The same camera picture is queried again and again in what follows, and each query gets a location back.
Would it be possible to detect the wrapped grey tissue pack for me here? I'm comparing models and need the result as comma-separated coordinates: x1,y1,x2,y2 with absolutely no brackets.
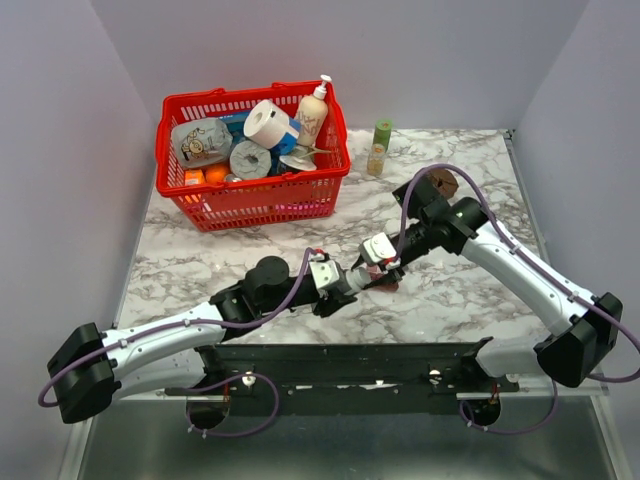
171,117,233,169

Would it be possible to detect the orange small carton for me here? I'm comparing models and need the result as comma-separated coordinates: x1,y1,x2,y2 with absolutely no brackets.
184,169,206,186

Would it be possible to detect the orange fruit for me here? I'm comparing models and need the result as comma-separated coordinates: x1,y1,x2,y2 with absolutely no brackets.
204,163,231,184

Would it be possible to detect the white lidded yogurt cup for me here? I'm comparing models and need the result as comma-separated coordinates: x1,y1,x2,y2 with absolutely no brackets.
276,145,330,174

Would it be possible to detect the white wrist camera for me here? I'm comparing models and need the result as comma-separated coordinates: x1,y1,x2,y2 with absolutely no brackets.
309,252,344,291
359,232,400,270

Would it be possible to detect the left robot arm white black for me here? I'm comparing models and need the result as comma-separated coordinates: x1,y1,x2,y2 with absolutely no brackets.
38,251,371,424

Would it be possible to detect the green lidded spice jar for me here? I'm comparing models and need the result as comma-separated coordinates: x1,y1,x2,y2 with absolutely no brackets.
367,119,393,177

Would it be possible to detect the cream pump lotion bottle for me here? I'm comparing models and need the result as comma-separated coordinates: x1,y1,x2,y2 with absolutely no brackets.
295,74,332,147

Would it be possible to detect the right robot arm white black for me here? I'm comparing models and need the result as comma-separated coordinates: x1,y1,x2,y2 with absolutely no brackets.
354,178,622,392

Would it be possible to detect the beige cup brown lid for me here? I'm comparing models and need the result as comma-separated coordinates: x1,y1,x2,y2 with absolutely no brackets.
427,168,459,200

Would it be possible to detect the red plastic shopping basket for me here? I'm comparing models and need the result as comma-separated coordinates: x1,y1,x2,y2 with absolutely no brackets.
155,80,351,232

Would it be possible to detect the white pill bottle blue label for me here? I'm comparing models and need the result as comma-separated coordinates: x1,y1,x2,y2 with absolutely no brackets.
337,267,371,296

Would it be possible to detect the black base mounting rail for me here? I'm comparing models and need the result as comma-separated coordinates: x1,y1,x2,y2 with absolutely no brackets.
188,342,520,423

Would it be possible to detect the white toilet paper roll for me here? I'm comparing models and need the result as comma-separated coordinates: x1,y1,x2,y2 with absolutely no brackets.
243,99,290,149

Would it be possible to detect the blue package in basket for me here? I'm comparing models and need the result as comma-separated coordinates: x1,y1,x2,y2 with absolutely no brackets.
221,111,300,176

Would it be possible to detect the dark red weekly pill organizer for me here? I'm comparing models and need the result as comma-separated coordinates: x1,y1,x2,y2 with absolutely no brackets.
362,265,401,294

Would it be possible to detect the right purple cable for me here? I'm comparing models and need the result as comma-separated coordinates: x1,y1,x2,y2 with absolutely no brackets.
397,163,640,436

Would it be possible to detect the grey wrapped paper roll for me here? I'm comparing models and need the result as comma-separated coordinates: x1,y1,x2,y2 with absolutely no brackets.
229,140,272,180

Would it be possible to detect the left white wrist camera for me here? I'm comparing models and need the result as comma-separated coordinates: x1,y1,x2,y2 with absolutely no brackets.
309,252,344,291

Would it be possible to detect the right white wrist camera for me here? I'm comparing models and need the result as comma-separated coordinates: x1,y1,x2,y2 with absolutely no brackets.
359,232,400,270

